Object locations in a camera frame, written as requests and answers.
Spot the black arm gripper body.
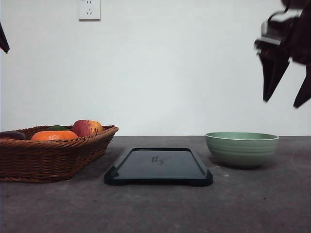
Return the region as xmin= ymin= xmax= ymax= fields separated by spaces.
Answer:
xmin=254 ymin=0 xmax=311 ymax=66

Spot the red yellow apple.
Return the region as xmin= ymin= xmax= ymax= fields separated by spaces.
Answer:
xmin=73 ymin=120 xmax=103 ymax=137

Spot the green ceramic bowl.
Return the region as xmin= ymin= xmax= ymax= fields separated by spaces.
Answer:
xmin=205 ymin=132 xmax=279 ymax=166

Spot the white wall socket left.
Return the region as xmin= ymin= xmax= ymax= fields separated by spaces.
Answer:
xmin=78 ymin=0 xmax=101 ymax=21

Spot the brown wicker basket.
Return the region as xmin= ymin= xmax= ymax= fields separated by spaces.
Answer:
xmin=0 ymin=125 xmax=118 ymax=183

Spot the dark green fruit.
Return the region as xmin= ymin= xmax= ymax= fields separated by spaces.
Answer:
xmin=46 ymin=125 xmax=68 ymax=131

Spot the orange tangerine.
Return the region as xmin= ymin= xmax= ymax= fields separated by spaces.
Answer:
xmin=31 ymin=131 xmax=79 ymax=141

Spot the dark purple fruit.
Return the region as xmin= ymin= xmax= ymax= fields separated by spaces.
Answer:
xmin=0 ymin=131 xmax=26 ymax=140

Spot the black rectangular tray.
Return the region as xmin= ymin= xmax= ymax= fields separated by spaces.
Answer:
xmin=104 ymin=147 xmax=213 ymax=186

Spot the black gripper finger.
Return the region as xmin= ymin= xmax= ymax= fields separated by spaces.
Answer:
xmin=293 ymin=64 xmax=311 ymax=108
xmin=0 ymin=23 xmax=9 ymax=53
xmin=259 ymin=50 xmax=290 ymax=102

